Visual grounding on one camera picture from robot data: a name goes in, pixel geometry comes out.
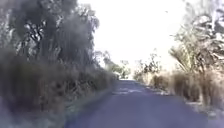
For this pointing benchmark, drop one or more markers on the grey asphalt path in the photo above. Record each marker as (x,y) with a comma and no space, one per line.
(140,110)

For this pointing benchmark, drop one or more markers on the tall dark trees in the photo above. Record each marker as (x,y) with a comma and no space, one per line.
(50,50)

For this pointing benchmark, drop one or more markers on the dry bushes and trees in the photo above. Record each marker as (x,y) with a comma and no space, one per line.
(196,66)

